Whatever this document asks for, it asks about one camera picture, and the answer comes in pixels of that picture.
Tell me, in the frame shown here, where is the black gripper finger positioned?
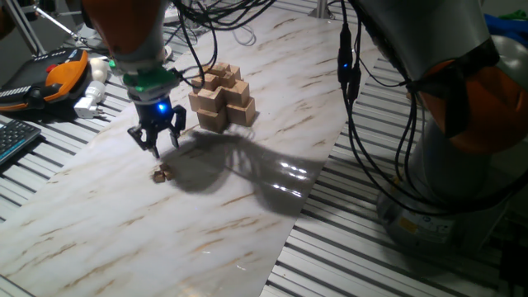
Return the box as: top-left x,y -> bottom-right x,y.
167,104 -> 187,150
126,125 -> 162,160

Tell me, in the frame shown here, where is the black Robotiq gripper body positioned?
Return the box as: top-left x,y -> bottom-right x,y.
134,95 -> 177,139

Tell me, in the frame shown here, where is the large wooden cross block structure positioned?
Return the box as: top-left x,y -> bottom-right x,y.
187,61 -> 257,134

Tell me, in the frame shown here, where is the white power adapter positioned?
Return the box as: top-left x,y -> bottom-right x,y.
73,80 -> 107,120

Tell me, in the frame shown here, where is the white egg shaped object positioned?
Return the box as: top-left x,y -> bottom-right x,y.
89,57 -> 111,84

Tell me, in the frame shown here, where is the orange black teach pendant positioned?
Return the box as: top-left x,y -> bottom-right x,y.
0,47 -> 91,113

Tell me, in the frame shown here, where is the white marble pattern board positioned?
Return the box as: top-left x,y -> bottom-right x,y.
0,6 -> 379,297

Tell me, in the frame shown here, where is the black computer keyboard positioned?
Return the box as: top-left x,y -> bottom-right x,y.
0,119 -> 43,167

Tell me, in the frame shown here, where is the blue fabric bag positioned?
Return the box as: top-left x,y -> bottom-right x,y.
483,13 -> 528,40

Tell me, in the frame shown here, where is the green cloth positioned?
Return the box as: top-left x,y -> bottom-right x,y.
497,8 -> 528,21

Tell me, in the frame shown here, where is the green gripper mount plate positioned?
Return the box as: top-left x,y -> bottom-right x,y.
107,59 -> 182,94

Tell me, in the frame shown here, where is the white looped cable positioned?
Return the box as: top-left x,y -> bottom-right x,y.
230,25 -> 257,47

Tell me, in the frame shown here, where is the aluminium frame strut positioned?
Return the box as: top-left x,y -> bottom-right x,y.
0,0 -> 47,57
307,0 -> 336,21

